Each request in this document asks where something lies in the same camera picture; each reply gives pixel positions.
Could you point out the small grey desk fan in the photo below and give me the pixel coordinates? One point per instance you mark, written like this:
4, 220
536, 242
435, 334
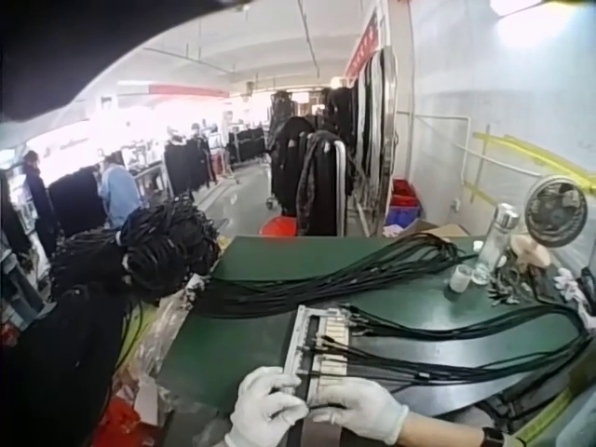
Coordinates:
556, 209

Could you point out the person's right fingers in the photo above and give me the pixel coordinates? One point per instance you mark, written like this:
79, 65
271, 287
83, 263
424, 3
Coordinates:
333, 396

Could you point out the yellow wall pipe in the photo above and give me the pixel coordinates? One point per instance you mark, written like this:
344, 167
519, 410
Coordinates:
535, 156

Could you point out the red wall banner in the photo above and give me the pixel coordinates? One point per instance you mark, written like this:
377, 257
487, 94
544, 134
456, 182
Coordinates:
365, 42

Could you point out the small clear glass jar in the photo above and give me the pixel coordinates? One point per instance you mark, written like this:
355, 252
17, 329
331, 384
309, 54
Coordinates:
460, 279

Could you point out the blue plastic crate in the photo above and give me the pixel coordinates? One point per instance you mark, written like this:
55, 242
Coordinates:
402, 216

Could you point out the person's left hand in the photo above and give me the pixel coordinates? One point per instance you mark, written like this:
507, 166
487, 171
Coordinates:
253, 410

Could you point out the white bottle cap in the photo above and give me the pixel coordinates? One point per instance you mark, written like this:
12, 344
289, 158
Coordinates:
477, 247

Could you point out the person's left fingers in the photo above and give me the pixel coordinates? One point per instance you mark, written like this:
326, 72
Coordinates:
281, 382

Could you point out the pile of white gloves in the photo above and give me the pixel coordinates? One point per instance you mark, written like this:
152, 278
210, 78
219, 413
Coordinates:
570, 286

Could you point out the black cloth heap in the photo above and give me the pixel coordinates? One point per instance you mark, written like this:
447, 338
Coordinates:
60, 368

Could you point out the red plastic crate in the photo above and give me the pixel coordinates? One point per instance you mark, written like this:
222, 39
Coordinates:
405, 193

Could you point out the person's right hand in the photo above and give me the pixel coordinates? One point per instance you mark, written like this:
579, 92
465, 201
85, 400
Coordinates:
368, 410

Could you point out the clear water bottle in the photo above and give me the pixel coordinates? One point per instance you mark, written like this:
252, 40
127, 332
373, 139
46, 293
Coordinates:
496, 242

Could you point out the black wrist band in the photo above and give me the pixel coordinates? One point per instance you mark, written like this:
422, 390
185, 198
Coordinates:
493, 437

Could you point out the brown cardboard box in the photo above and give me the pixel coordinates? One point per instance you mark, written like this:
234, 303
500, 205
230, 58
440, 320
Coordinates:
442, 230

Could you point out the red box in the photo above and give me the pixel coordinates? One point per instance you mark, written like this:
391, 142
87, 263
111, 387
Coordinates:
116, 421

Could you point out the clear plastic bags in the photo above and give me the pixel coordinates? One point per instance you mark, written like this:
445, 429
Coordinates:
160, 335

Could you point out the red round stool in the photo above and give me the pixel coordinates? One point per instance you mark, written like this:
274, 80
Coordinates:
278, 226

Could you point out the white wall pipe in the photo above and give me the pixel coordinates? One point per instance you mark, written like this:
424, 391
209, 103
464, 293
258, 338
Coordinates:
447, 135

